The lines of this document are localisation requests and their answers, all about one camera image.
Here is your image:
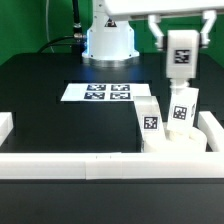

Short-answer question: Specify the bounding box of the white left fence bar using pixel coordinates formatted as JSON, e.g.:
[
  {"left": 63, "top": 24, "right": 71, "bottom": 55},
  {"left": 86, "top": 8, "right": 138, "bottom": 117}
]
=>
[{"left": 0, "top": 112, "right": 14, "bottom": 146}]

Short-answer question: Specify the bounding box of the white front fence bar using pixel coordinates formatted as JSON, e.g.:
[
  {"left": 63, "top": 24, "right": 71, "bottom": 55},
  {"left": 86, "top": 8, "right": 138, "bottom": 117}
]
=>
[{"left": 0, "top": 152, "right": 224, "bottom": 180}]

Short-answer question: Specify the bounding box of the white marker sheet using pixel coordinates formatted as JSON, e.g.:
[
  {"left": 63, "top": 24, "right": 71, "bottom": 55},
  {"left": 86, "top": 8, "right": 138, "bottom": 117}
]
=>
[{"left": 61, "top": 83, "right": 151, "bottom": 102}]

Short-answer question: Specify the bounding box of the thin white cable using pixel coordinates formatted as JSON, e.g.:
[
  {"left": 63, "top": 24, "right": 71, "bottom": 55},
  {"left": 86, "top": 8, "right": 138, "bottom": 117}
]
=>
[{"left": 45, "top": 0, "right": 55, "bottom": 54}]

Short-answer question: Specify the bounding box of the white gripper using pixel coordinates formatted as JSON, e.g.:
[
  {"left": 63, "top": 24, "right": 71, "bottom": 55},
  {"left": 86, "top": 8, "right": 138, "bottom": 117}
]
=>
[{"left": 103, "top": 0, "right": 224, "bottom": 51}]

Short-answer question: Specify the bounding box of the black cable with connector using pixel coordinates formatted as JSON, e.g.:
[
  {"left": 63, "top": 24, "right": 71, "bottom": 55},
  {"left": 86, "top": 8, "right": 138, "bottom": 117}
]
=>
[{"left": 36, "top": 0, "right": 88, "bottom": 54}]

